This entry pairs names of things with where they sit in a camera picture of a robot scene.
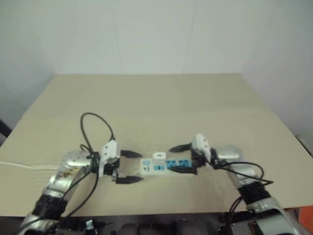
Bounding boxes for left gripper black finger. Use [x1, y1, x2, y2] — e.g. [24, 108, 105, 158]
[120, 150, 144, 160]
[115, 175, 144, 185]

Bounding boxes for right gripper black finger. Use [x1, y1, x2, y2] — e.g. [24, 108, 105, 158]
[168, 165, 198, 175]
[169, 143, 194, 153]

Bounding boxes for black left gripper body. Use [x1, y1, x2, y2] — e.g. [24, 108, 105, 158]
[103, 156, 123, 185]

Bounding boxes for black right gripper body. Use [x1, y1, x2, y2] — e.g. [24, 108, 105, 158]
[190, 148, 209, 175]

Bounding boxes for white power strip blue sockets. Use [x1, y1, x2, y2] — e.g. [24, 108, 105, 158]
[139, 156, 197, 175]

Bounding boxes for white charger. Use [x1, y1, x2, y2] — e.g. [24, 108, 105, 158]
[151, 152, 168, 172]

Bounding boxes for dark object at table side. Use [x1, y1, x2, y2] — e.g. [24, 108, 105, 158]
[0, 118, 12, 148]

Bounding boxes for orange object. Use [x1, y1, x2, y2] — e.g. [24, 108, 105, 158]
[296, 205, 313, 231]

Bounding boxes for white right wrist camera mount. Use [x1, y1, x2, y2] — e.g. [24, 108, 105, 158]
[191, 133, 212, 163]

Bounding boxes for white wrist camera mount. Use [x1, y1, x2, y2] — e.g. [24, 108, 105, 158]
[98, 140, 122, 178]
[191, 133, 212, 163]

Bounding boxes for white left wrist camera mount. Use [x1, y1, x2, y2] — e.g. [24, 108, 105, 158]
[98, 140, 122, 178]

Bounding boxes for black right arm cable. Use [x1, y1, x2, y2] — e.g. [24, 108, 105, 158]
[211, 156, 274, 222]

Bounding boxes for white power strip cord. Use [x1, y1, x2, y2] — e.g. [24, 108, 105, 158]
[0, 161, 60, 170]

